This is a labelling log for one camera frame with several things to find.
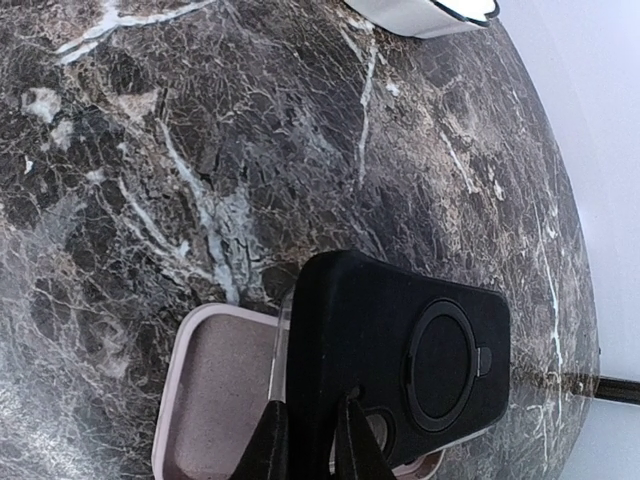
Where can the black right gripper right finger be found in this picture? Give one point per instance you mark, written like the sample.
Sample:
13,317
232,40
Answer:
357,454

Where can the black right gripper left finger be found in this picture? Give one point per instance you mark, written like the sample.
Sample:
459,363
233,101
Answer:
266,456

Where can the black phone case with ring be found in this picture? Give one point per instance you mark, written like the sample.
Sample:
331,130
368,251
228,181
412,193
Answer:
430,356

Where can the clear phone case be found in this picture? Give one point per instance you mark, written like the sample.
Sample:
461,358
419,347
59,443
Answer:
277,383

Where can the pink phone case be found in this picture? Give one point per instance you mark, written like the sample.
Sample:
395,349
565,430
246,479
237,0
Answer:
215,391

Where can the white scalloped ceramic bowl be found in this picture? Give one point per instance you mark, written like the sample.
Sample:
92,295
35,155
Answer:
425,19

